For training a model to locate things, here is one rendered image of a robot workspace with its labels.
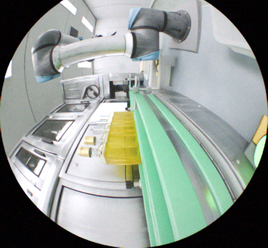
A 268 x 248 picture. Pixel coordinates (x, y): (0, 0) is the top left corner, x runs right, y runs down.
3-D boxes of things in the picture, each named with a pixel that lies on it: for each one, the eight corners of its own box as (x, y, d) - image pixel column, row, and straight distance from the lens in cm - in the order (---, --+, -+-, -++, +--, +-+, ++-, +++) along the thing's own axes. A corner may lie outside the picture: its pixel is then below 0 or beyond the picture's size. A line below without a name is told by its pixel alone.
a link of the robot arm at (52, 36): (27, 34, 51) (74, 41, 86) (27, 56, 46) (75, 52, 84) (45, 18, 43) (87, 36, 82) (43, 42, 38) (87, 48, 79)
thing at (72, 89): (115, 89, 198) (80, 92, 227) (115, 73, 195) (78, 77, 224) (110, 98, 131) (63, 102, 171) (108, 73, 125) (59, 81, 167)
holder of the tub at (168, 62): (159, 97, 66) (149, 96, 64) (163, 60, 65) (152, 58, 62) (170, 105, 51) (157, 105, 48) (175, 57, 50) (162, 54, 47)
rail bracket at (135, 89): (148, 109, 46) (124, 109, 45) (150, 77, 42) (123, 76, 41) (149, 111, 43) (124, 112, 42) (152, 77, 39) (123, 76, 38)
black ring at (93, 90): (100, 97, 134) (88, 98, 141) (99, 83, 130) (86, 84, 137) (99, 98, 129) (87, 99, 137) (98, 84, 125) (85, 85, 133)
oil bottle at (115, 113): (146, 119, 51) (109, 119, 50) (148, 110, 48) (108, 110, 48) (149, 124, 46) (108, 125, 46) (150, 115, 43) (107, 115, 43)
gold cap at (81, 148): (92, 157, 32) (82, 156, 34) (93, 147, 32) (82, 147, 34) (88, 157, 29) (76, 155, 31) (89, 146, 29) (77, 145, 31)
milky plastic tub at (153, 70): (160, 90, 65) (148, 89, 62) (162, 59, 65) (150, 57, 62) (171, 96, 50) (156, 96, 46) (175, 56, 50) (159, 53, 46)
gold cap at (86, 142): (95, 134, 35) (85, 134, 36) (92, 139, 32) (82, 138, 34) (97, 142, 36) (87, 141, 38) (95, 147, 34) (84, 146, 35)
